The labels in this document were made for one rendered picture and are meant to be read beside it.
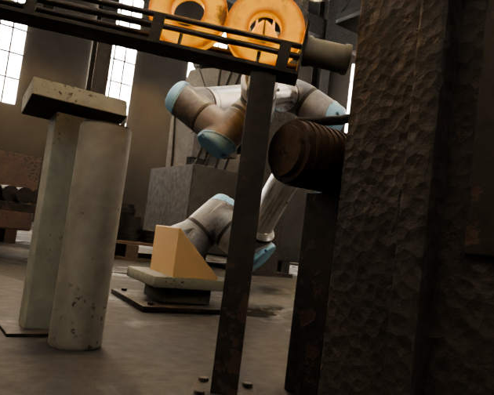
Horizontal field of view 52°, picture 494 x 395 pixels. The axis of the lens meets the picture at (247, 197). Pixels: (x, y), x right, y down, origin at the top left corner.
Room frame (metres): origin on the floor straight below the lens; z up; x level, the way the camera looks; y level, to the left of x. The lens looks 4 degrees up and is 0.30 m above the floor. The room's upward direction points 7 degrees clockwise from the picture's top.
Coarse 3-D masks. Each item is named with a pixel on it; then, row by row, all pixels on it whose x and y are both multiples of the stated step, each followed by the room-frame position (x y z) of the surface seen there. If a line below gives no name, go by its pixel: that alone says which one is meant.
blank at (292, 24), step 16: (240, 0) 0.96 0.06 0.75; (256, 0) 0.96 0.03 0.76; (272, 0) 0.96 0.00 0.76; (288, 0) 0.96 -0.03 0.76; (240, 16) 0.96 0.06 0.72; (256, 16) 0.98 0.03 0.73; (272, 16) 0.98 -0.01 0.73; (288, 16) 0.96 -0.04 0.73; (288, 32) 0.96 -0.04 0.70; (304, 32) 0.96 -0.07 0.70; (240, 48) 0.96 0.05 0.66; (272, 64) 0.96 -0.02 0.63
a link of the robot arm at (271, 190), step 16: (304, 96) 1.68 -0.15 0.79; (320, 96) 1.68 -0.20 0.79; (304, 112) 1.69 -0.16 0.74; (320, 112) 1.66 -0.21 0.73; (336, 112) 1.65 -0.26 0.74; (336, 128) 1.70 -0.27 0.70; (272, 176) 1.84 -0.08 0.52; (272, 192) 1.84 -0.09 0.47; (288, 192) 1.83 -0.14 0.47; (272, 208) 1.87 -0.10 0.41; (272, 224) 1.92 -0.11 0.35; (224, 240) 1.99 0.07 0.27; (256, 240) 1.93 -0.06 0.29; (256, 256) 1.94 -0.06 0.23
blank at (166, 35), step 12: (156, 0) 0.97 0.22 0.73; (168, 0) 0.97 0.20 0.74; (180, 0) 0.98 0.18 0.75; (192, 0) 0.99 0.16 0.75; (204, 0) 0.96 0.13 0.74; (216, 0) 0.96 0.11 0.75; (168, 12) 0.96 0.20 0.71; (204, 12) 0.97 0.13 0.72; (216, 12) 0.96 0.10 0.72; (168, 36) 0.96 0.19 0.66; (180, 36) 0.96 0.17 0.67; (192, 36) 0.96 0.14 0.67; (204, 48) 0.98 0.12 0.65
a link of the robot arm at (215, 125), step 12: (216, 108) 1.26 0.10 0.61; (228, 108) 1.26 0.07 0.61; (240, 108) 1.25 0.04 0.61; (204, 120) 1.24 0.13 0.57; (216, 120) 1.24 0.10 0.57; (228, 120) 1.23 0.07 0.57; (240, 120) 1.24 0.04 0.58; (204, 132) 1.23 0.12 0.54; (216, 132) 1.22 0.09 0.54; (228, 132) 1.23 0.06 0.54; (240, 132) 1.24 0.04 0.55; (204, 144) 1.27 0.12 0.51; (216, 144) 1.22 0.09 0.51; (228, 144) 1.23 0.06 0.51; (240, 144) 1.27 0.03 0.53; (216, 156) 1.28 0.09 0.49
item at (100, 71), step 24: (336, 0) 11.39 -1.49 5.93; (264, 24) 4.38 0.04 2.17; (312, 24) 11.10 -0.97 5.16; (336, 24) 11.50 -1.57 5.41; (96, 48) 8.76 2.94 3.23; (96, 72) 8.50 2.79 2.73; (312, 72) 11.52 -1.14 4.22; (288, 120) 4.22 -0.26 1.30; (312, 192) 11.35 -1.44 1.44; (216, 264) 4.38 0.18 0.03; (264, 264) 4.19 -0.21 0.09
